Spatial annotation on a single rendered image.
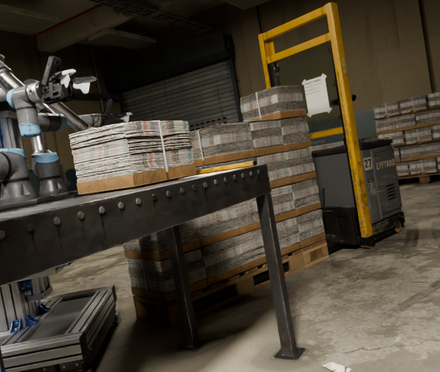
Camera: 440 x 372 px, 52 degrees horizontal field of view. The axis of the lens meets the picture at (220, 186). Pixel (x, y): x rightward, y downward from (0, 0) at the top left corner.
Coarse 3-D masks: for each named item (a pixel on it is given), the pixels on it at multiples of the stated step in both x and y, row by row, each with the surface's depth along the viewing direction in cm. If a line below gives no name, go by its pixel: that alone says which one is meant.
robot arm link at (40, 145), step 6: (42, 132) 256; (30, 138) 257; (36, 138) 254; (42, 138) 256; (36, 144) 254; (42, 144) 255; (36, 150) 255; (42, 150) 255; (48, 150) 258; (36, 174) 259
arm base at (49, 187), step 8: (48, 176) 242; (56, 176) 244; (40, 184) 244; (48, 184) 242; (56, 184) 244; (64, 184) 249; (40, 192) 242; (48, 192) 241; (56, 192) 242; (64, 192) 245
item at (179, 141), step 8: (176, 120) 178; (168, 128) 174; (176, 128) 178; (184, 128) 182; (168, 136) 173; (176, 136) 178; (184, 136) 182; (168, 144) 173; (176, 144) 177; (184, 144) 181; (168, 152) 173; (176, 152) 177; (184, 152) 181; (192, 152) 186; (168, 160) 173; (176, 160) 177; (184, 160) 182; (184, 176) 179
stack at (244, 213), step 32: (256, 160) 296; (288, 192) 314; (192, 224) 258; (224, 224) 274; (288, 224) 311; (192, 256) 257; (224, 256) 272; (256, 256) 290; (288, 256) 329; (160, 288) 248; (224, 288) 288; (256, 288) 287; (160, 320) 255
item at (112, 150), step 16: (96, 128) 160; (112, 128) 156; (128, 128) 155; (144, 128) 162; (80, 144) 166; (96, 144) 162; (112, 144) 158; (128, 144) 155; (144, 144) 161; (80, 160) 168; (96, 160) 164; (112, 160) 159; (128, 160) 155; (144, 160) 161; (80, 176) 169; (96, 176) 164; (112, 176) 160; (96, 192) 165
